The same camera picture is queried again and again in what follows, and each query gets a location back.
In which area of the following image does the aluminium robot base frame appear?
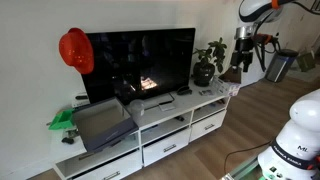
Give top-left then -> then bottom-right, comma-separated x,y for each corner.
219,155 -> 268,180

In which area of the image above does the long black robot cable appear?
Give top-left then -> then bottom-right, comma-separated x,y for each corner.
222,139 -> 274,176

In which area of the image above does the green plastic bin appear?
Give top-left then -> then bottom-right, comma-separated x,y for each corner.
48,108 -> 75,131

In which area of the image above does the green plant in black pot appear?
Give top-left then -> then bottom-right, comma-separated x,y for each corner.
192,37 -> 229,88

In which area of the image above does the cardboard box with purple label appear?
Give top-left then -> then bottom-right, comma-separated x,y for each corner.
211,67 -> 242,98

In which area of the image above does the white cabinet drawer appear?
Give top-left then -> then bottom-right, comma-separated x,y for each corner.
142,127 -> 192,168
70,149 -> 143,180
189,109 -> 228,143

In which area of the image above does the black flat screen television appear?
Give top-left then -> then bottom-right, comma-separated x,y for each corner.
80,27 -> 197,111

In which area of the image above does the grey trash can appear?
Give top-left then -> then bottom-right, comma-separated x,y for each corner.
264,48 -> 300,84

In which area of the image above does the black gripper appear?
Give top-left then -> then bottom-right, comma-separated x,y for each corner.
230,38 -> 255,74

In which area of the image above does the clear plastic container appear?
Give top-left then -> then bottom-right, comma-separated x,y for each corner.
129,99 -> 146,118

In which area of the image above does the small purple white packet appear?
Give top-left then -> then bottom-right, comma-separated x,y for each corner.
198,89 -> 215,97

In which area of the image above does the olive green box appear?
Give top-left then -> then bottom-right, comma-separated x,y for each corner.
296,51 -> 316,73

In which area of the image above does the grey open cardboard box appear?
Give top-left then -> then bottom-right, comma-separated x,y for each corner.
71,97 -> 140,153

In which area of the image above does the white television cabinet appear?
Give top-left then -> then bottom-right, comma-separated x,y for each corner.
49,77 -> 235,180

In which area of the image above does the small black object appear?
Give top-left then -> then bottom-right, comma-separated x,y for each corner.
61,136 -> 75,145

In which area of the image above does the black gripper cable bundle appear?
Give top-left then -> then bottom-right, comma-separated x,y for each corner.
252,19 -> 282,73

